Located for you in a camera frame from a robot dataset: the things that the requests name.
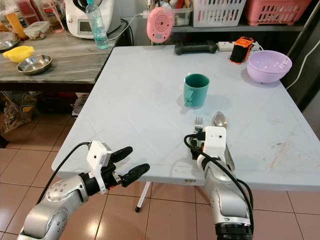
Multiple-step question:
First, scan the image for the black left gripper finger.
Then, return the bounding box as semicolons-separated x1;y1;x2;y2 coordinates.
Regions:
110;145;134;164
120;163;151;187

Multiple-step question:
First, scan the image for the white folding table leg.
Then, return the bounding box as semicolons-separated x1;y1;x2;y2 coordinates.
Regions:
134;181;152;214

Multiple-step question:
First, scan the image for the silver metal fork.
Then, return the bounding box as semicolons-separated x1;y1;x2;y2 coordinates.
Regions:
194;116;205;134

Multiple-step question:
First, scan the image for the silver metal spoon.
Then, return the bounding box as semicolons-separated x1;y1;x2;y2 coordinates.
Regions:
211;110;235;172

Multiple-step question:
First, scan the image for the green plastic mug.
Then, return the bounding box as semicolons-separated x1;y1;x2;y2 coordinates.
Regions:
182;73;211;109

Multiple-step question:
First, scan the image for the white plastic bag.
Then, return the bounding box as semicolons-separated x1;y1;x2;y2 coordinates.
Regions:
72;93;92;119

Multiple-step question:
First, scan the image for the grey wooden side table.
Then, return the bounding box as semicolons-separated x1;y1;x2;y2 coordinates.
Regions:
0;30;127;94

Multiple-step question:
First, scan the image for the purple plastic bowl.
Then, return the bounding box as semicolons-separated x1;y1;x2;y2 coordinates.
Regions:
246;49;293;85

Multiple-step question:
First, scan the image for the white power strip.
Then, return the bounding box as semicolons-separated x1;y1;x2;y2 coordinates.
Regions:
217;41;237;52

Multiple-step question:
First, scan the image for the orange and black device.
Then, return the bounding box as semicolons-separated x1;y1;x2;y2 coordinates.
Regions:
228;36;255;65

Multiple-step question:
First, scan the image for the printed brown bag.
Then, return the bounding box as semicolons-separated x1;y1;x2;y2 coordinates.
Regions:
0;92;37;135

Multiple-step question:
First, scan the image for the small stainless steel bowl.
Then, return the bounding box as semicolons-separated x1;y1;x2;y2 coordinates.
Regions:
16;54;53;76

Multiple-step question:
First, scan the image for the clear plastic water bottle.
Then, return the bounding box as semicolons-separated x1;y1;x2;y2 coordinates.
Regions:
85;0;110;50

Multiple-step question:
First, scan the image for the pink round device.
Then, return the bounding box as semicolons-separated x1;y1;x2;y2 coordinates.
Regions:
146;6;175;44

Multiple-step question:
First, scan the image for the clear plastic storage box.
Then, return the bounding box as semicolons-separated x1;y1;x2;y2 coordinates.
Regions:
172;7;194;27

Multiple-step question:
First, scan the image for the white kitchen appliance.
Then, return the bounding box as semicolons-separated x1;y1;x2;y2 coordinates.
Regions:
63;0;121;40

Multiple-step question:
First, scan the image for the white plastic basket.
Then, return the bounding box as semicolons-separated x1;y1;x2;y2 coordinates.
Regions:
192;0;248;29

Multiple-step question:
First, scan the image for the yellow plastic bowl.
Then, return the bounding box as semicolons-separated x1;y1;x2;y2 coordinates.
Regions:
2;45;35;64

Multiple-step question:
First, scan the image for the clear lidded food container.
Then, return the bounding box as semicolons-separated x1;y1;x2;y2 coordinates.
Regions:
22;20;51;41

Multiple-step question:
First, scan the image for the large stainless steel dish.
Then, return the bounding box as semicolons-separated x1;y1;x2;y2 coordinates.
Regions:
0;31;17;51

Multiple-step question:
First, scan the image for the clear spice jar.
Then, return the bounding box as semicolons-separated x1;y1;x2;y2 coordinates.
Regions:
40;0;65;34

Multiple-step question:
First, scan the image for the pink plastic basket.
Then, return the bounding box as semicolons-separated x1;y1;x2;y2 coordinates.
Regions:
244;0;312;27

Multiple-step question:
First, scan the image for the orange bottle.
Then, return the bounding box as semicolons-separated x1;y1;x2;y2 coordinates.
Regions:
4;12;29;41

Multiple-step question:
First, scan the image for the red packaged food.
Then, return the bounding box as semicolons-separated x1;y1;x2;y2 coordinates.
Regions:
14;0;40;26

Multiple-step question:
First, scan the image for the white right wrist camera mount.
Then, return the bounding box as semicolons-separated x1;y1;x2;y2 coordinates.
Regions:
202;126;227;154

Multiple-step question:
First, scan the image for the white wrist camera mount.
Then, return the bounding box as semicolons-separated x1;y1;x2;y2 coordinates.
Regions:
202;126;227;154
85;140;113;195

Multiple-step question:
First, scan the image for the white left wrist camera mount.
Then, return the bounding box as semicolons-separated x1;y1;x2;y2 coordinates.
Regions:
85;140;113;195

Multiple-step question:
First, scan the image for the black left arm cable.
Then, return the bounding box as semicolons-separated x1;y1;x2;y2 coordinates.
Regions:
37;141;92;212

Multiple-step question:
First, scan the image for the black cylindrical handle tool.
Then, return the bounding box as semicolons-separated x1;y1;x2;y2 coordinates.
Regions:
173;40;220;56

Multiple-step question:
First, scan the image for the white appliance cable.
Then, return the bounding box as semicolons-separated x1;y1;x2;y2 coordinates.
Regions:
108;12;149;42

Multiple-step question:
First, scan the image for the white hanging cable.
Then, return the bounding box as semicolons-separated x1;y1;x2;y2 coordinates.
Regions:
284;37;320;91

